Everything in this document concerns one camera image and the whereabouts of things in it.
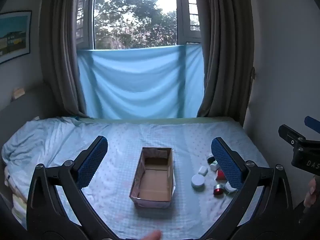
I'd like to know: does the light blue hanging cloth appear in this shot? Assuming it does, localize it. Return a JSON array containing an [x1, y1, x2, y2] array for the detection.
[[77, 44, 206, 120]]

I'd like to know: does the grey brown curtain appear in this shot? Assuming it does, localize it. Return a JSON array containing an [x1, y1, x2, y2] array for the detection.
[[40, 0, 97, 118], [194, 0, 256, 125]]

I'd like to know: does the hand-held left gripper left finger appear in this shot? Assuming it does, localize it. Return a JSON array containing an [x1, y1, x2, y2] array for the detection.
[[26, 135, 118, 240]]

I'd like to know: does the framed wall picture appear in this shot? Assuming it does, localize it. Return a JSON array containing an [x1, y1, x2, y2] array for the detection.
[[0, 10, 32, 64]]

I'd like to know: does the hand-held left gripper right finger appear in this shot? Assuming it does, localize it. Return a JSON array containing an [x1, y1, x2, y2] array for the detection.
[[200, 137, 293, 240]]

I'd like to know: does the patterned cardboard box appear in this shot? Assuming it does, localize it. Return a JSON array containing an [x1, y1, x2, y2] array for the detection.
[[129, 147, 175, 208]]

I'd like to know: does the window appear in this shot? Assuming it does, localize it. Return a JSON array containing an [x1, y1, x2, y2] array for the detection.
[[75, 0, 203, 50]]

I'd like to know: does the light blue round jar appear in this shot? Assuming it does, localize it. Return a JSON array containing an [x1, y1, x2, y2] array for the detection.
[[191, 174, 205, 189]]

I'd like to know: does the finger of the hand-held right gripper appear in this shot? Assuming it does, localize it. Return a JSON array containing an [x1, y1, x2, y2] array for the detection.
[[278, 124, 307, 146], [304, 116, 320, 131]]

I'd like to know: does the bow print bed sheet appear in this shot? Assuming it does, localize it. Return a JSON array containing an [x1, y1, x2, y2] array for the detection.
[[1, 116, 270, 240]]

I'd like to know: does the beige object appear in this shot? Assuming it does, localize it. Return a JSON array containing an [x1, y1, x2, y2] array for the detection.
[[11, 87, 27, 100]]

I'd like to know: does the stacked mattress edge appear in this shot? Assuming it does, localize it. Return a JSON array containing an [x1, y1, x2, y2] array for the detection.
[[4, 162, 33, 230]]

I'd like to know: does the person's right hand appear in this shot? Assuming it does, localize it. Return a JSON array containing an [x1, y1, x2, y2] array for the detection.
[[303, 176, 320, 208]]

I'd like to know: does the grey headboard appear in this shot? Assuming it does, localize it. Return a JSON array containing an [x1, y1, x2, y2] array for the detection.
[[0, 87, 63, 135]]

